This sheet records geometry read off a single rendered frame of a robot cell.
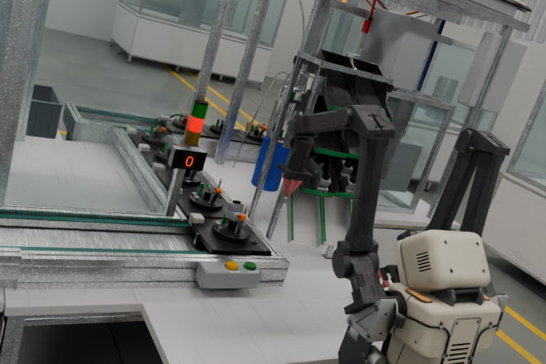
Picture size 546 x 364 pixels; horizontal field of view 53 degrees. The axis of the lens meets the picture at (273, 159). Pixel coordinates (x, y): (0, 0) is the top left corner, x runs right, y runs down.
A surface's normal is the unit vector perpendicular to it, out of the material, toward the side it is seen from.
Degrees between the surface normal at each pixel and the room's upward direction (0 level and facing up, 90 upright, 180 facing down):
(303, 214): 45
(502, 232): 90
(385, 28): 90
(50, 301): 0
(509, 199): 90
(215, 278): 90
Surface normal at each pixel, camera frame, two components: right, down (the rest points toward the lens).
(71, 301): 0.29, -0.92
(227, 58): 0.45, 0.37
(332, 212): 0.41, -0.41
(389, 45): -0.84, -0.11
